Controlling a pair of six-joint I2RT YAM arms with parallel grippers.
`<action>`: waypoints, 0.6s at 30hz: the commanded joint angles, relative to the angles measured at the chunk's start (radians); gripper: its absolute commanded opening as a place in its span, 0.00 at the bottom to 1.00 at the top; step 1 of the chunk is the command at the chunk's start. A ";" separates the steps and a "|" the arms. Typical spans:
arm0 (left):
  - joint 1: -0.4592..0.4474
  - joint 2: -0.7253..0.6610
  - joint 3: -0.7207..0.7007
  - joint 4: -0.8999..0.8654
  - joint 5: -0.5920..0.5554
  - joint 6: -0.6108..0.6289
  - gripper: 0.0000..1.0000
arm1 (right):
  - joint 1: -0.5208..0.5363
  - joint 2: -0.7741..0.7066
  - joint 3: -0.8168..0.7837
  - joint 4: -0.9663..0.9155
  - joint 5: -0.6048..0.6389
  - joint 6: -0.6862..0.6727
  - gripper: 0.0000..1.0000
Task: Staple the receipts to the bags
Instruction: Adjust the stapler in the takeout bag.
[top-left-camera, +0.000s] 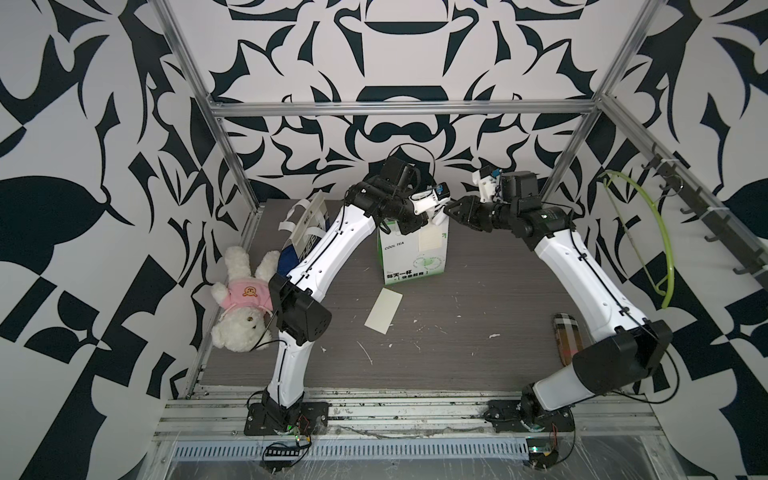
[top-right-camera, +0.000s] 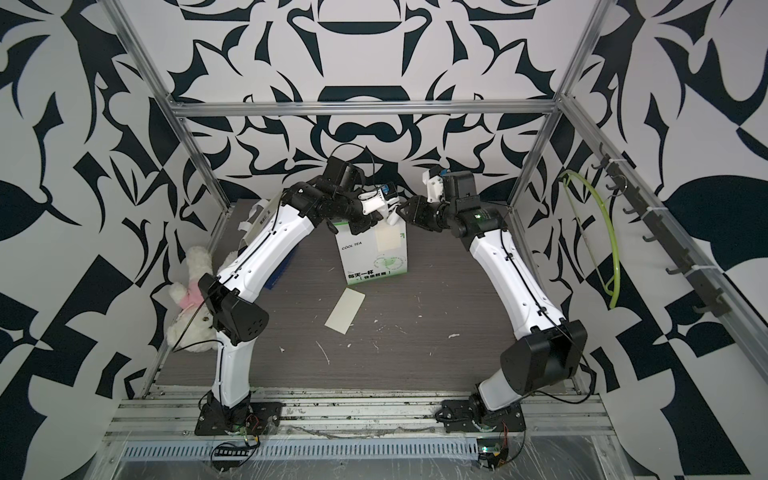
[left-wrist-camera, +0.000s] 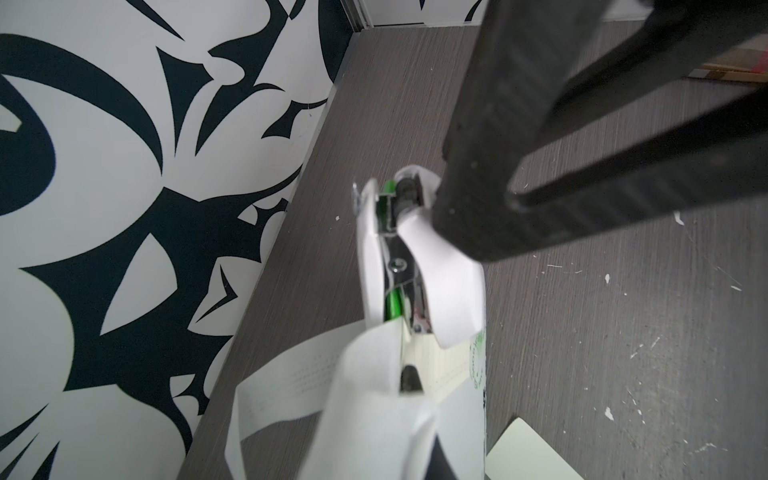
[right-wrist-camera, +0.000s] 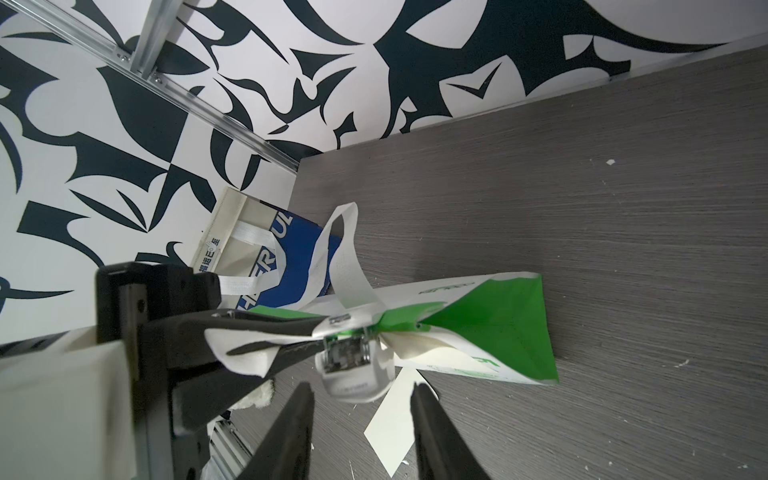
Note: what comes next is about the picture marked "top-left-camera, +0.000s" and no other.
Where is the green white tea bag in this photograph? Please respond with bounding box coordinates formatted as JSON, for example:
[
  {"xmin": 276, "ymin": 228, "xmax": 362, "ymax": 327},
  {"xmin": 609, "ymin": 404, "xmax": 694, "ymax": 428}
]
[{"xmin": 377, "ymin": 218, "xmax": 449, "ymax": 285}]

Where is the white paper receipt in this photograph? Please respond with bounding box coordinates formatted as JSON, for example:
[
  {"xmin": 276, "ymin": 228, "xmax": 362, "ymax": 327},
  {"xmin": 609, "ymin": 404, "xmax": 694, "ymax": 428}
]
[{"xmin": 365, "ymin": 288, "xmax": 403, "ymax": 335}]

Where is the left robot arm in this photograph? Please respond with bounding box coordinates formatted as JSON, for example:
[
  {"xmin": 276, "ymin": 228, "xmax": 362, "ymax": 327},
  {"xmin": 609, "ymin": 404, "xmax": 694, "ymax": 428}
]
[{"xmin": 261, "ymin": 176, "xmax": 450, "ymax": 423}]

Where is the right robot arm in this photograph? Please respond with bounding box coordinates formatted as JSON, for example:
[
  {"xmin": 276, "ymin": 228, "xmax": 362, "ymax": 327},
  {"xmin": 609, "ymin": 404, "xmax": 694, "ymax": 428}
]
[{"xmin": 444, "ymin": 169, "xmax": 673, "ymax": 424}]

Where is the blue paper bag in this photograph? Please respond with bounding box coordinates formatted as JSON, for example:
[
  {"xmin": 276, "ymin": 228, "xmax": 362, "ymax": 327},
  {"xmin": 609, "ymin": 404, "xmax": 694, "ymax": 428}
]
[{"xmin": 277, "ymin": 192, "xmax": 331, "ymax": 276}]

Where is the plaid pouch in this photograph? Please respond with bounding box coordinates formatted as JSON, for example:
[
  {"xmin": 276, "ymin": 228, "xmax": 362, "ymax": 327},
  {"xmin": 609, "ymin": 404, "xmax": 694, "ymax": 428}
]
[{"xmin": 553, "ymin": 313, "xmax": 584, "ymax": 366}]

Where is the white teddy bear pink shirt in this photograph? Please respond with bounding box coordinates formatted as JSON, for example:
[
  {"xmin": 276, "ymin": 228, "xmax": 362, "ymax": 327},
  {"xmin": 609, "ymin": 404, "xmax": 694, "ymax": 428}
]
[{"xmin": 211, "ymin": 246, "xmax": 280, "ymax": 353}]

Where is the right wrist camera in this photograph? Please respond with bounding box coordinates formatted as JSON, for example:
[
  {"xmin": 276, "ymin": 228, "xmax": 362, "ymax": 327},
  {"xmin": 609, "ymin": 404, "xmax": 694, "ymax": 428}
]
[{"xmin": 471, "ymin": 166, "xmax": 502, "ymax": 203}]

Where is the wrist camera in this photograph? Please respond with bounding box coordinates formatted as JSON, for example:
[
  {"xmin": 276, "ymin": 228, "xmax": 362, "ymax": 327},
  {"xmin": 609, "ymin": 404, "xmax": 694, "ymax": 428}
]
[
  {"xmin": 433, "ymin": 182, "xmax": 451, "ymax": 202},
  {"xmin": 471, "ymin": 166, "xmax": 502, "ymax": 203}
]

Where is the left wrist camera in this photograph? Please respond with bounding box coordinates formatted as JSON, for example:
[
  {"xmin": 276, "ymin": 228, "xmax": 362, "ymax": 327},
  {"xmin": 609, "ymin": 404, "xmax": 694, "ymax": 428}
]
[{"xmin": 433, "ymin": 182, "xmax": 451, "ymax": 202}]

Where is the green hose loop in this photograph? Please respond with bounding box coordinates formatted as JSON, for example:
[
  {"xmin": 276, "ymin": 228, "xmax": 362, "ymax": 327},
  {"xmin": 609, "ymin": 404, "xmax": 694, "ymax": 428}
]
[{"xmin": 598, "ymin": 169, "xmax": 676, "ymax": 310}]

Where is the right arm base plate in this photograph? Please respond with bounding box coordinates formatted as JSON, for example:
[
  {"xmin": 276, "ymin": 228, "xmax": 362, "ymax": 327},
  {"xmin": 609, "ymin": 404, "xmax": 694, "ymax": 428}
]
[{"xmin": 483, "ymin": 397, "xmax": 575, "ymax": 433}]

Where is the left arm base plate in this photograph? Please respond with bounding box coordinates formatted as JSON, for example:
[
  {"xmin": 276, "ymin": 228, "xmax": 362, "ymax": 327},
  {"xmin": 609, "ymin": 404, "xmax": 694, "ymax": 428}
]
[{"xmin": 243, "ymin": 401, "xmax": 330, "ymax": 436}]

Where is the black wall hook rail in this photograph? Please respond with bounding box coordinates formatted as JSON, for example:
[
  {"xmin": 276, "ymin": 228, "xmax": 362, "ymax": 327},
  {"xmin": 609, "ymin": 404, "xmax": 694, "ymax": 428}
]
[{"xmin": 640, "ymin": 143, "xmax": 767, "ymax": 290}]

